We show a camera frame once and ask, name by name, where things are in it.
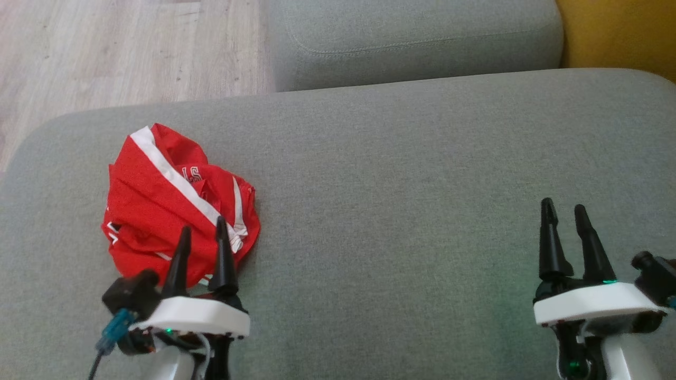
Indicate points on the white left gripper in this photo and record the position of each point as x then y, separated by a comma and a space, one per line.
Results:
200, 316

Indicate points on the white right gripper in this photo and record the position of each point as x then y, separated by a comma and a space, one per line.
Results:
597, 303

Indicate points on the red and white Bulls jersey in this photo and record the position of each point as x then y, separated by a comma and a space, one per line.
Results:
129, 256

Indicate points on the red shorts with white stripe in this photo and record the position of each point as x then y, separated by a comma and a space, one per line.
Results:
158, 179

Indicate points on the grey sofa seat cushion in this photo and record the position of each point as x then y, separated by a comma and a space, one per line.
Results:
396, 211

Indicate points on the mustard yellow panel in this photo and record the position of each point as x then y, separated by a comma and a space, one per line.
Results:
623, 31

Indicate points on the grey sofa back cushion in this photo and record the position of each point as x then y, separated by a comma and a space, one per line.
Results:
412, 37

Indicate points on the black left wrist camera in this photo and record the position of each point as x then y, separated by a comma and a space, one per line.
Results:
129, 293

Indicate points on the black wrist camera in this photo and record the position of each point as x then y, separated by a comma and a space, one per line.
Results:
657, 274
129, 293

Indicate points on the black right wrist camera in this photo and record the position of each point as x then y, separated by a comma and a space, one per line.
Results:
657, 274

